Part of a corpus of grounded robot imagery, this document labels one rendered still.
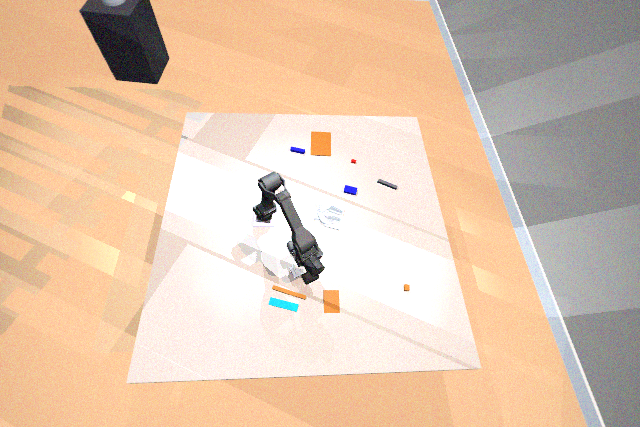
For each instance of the cyan flat bar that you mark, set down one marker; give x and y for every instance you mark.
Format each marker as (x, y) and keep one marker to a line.
(283, 304)

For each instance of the orange rectangular plate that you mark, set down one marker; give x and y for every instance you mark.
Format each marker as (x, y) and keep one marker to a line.
(331, 301)

